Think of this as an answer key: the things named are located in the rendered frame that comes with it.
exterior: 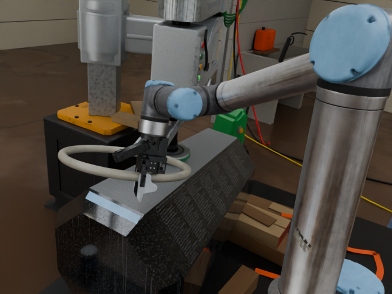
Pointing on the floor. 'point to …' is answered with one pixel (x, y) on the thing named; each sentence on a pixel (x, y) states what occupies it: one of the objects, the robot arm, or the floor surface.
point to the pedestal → (85, 179)
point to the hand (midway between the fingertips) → (136, 195)
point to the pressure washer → (233, 123)
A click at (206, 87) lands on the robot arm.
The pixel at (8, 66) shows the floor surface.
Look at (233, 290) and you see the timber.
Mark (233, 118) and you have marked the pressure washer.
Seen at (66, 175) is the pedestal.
